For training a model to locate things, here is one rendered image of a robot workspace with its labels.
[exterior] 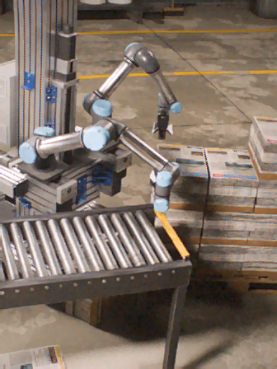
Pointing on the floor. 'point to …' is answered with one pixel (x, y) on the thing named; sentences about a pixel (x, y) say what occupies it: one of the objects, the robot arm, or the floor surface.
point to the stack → (240, 169)
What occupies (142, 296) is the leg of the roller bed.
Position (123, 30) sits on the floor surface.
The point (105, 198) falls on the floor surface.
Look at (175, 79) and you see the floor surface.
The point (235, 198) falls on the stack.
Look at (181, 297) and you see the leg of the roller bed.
